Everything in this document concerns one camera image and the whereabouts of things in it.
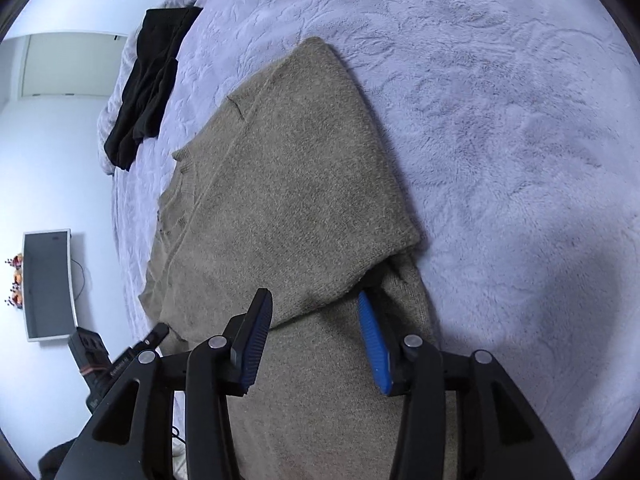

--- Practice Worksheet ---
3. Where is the olive brown knit sweater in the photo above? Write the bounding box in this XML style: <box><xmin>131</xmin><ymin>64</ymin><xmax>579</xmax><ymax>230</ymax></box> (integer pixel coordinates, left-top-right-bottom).
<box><xmin>140</xmin><ymin>38</ymin><xmax>434</xmax><ymax>479</ymax></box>

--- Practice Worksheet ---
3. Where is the orange flower decoration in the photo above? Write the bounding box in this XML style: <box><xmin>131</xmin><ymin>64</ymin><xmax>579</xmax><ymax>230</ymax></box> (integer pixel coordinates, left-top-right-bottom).
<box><xmin>6</xmin><ymin>254</ymin><xmax>24</xmax><ymax>309</ymax></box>

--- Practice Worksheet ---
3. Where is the black garment on bed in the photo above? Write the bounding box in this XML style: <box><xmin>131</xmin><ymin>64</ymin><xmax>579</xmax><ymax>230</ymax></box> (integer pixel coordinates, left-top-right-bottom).
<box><xmin>104</xmin><ymin>6</ymin><xmax>201</xmax><ymax>170</ymax></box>

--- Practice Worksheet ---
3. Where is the lavender embossed bed blanket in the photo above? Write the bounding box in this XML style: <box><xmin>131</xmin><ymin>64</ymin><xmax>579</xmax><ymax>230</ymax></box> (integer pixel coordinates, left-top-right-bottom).
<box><xmin>103</xmin><ymin>0</ymin><xmax>639</xmax><ymax>479</ymax></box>

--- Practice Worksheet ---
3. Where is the wall mounted television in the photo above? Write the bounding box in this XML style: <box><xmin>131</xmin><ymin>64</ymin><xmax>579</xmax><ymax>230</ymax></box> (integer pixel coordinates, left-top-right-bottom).
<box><xmin>22</xmin><ymin>230</ymin><xmax>77</xmax><ymax>342</ymax></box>

